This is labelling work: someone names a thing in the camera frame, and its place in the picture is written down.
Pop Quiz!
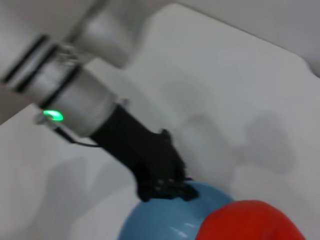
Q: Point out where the orange fruit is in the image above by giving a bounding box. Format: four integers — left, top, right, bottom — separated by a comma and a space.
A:
196, 199, 307, 240

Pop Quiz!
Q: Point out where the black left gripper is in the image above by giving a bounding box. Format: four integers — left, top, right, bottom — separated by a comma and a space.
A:
89, 102, 200, 203

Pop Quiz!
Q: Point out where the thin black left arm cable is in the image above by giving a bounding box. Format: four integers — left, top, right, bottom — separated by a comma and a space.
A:
56, 126, 101, 148

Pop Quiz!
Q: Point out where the blue bowl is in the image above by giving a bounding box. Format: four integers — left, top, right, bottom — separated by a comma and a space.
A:
117, 181, 236, 240

